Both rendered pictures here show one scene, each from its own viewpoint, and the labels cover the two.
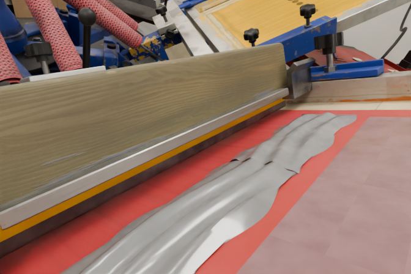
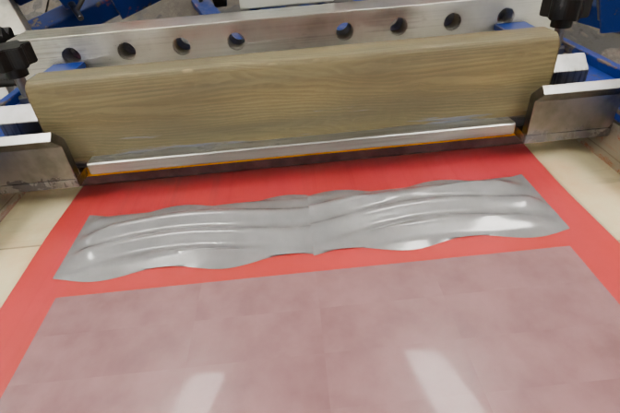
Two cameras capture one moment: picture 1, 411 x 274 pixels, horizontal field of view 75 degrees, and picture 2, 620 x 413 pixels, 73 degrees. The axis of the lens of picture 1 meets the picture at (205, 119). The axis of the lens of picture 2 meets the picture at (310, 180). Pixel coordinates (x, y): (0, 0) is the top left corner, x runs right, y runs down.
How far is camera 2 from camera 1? 0.24 m
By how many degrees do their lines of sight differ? 46
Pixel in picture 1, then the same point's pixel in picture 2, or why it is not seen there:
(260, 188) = (259, 244)
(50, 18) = not seen: outside the picture
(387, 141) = (464, 293)
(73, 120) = (147, 110)
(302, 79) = (573, 114)
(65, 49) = not seen: outside the picture
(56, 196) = (124, 165)
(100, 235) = (155, 203)
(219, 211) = (208, 241)
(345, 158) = (377, 275)
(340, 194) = (289, 299)
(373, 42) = not seen: outside the picture
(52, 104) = (130, 94)
